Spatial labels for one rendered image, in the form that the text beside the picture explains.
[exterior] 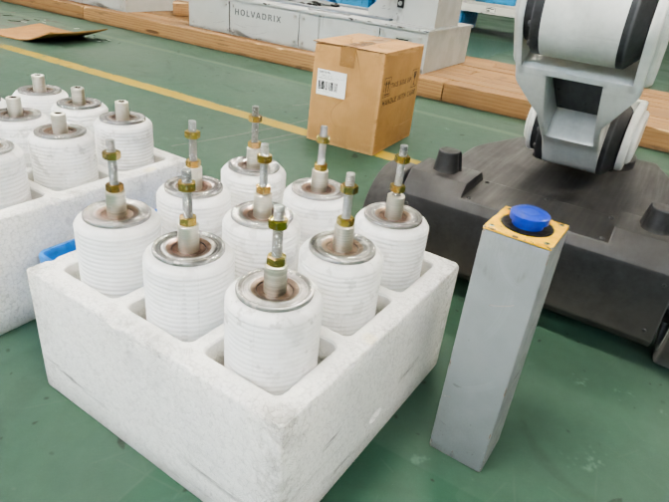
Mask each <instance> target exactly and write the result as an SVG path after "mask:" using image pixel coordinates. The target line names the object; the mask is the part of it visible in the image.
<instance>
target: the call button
mask: <svg viewBox="0 0 669 502"><path fill-rule="evenodd" d="M509 216H510V218H511V219H512V223H513V225H515V226H516V227H518V228H520V229H523V230H526V231H531V232H539V231H542V230H543V229H544V227H547V226H549V224H550V221H551V216H550V215H549V214H548V213H547V212H546V211H545V210H543V209H541V208H538V207H535V206H532V205H526V204H520V205H516V206H513V207H512V208H511V211H510V215H509Z"/></svg>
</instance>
